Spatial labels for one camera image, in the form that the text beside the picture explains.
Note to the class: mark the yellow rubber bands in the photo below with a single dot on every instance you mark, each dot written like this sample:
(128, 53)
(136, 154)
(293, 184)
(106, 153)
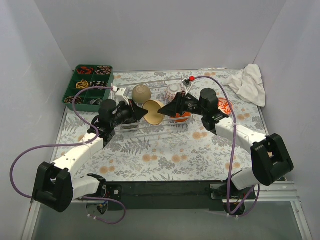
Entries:
(83, 84)

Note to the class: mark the dark patterned scrunchie front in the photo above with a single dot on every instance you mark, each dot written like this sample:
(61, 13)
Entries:
(70, 99)

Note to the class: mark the white red diamond pattern bowl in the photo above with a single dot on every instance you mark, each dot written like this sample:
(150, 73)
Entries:
(172, 90)

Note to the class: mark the crumpled white cloth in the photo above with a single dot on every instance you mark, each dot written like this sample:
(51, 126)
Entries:
(248, 85)

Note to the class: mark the cream bird pattern bowl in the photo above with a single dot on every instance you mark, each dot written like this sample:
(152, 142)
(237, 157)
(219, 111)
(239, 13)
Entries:
(153, 117)

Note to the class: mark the dark floral scrunchie back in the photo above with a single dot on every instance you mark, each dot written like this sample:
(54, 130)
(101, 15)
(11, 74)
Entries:
(103, 70)

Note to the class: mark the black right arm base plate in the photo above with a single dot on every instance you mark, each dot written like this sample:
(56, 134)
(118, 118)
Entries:
(220, 190)

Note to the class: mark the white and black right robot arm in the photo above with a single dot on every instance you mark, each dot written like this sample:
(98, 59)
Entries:
(270, 159)

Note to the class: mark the white wire dish rack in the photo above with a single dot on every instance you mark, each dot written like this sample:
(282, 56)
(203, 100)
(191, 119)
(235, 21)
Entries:
(158, 93)

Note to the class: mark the black gold pattern bowl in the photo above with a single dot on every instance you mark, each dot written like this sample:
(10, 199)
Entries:
(129, 126)

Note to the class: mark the white bowl red wreath pattern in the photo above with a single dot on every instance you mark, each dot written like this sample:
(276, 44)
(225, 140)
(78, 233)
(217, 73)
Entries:
(224, 106)

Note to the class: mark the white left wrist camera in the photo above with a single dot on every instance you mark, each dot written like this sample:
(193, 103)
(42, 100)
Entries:
(121, 94)

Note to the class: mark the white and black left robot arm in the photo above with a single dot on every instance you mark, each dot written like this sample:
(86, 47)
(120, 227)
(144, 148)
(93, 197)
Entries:
(55, 183)

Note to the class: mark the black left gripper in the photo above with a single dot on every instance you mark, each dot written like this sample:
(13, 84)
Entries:
(132, 111)

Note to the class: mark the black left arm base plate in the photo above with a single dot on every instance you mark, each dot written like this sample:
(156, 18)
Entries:
(110, 191)

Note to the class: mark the floral patterned table mat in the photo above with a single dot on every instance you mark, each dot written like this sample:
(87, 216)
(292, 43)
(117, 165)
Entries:
(182, 152)

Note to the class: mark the dark floral scrunchie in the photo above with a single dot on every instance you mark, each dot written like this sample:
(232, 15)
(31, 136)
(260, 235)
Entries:
(101, 84)
(103, 70)

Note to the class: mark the orange plastic bowl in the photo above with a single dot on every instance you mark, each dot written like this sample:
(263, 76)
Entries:
(181, 118)

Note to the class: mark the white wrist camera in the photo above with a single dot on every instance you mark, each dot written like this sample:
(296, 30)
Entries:
(121, 94)
(187, 84)

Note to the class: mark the aluminium frame rail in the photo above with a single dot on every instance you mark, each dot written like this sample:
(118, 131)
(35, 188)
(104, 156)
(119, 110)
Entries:
(176, 210)

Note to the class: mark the dark floral scrunchie middle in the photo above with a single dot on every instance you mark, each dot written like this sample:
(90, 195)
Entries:
(101, 84)

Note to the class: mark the green compartment organizer tray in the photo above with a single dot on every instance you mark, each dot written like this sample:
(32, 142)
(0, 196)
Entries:
(92, 96)

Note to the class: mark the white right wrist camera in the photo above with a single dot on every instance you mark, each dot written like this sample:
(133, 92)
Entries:
(187, 84)

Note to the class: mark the olive tan bowl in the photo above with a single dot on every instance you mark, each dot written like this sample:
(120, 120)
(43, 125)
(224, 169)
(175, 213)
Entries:
(141, 93)

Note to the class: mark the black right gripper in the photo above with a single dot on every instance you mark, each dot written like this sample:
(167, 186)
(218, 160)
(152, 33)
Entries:
(179, 105)

